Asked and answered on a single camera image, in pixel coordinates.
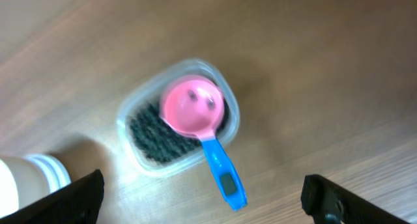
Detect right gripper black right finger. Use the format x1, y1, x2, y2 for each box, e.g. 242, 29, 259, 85
300, 175, 408, 224

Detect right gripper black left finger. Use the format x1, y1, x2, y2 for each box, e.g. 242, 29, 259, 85
1, 169, 104, 224

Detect pink scoop with blue handle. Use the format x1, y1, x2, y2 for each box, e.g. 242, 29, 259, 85
160, 75, 248, 211

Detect white bowl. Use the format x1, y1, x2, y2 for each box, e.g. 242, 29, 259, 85
1, 154, 71, 217

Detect clear plastic container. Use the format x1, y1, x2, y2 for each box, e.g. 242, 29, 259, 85
117, 59, 240, 177

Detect black beans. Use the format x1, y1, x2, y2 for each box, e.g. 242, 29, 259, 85
128, 100, 229, 165

